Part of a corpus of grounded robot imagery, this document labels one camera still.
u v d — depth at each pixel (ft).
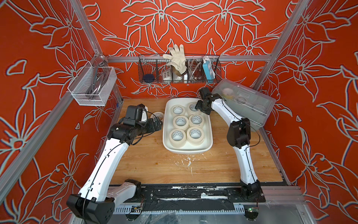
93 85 2.49
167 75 3.08
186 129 3.10
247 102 3.06
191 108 3.52
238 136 2.00
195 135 3.14
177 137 3.12
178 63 2.95
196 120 3.40
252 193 2.08
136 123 1.86
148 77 3.15
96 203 1.18
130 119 1.70
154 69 3.35
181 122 3.39
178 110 3.62
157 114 3.49
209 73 2.89
